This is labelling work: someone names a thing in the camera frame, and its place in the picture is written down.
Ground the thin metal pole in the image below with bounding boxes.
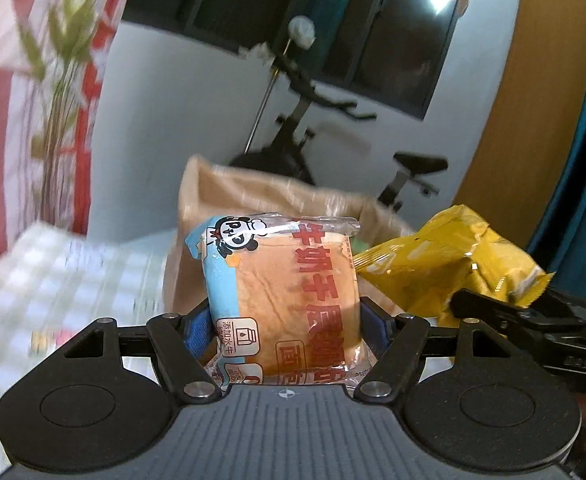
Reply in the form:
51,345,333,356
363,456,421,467
245,42,294,155

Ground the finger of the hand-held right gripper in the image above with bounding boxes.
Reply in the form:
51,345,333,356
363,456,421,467
546,290,586,312
450,289,524,333

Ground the white bag on pole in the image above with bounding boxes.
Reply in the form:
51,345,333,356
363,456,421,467
288,16,317,47

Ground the checked cartoon tablecloth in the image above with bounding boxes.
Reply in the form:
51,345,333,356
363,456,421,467
0,222,214,461

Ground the crumpled clear plastic bag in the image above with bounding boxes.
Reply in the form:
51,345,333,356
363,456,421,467
238,44,276,65

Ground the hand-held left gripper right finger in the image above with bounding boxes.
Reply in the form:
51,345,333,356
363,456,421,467
354,297,501,403

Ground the black exercise bike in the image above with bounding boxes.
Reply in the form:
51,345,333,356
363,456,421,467
228,52,449,212

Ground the wooden door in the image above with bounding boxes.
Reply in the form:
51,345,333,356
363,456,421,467
453,0,586,261

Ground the yellow snack packet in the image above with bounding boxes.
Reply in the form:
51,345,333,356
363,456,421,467
353,205,556,330

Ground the dark window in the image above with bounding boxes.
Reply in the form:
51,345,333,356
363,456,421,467
122,0,474,121

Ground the bread packet with panda print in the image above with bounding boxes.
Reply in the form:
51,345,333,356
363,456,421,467
185,212,364,391

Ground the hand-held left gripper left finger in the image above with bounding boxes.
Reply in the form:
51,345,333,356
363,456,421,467
65,305,224,403

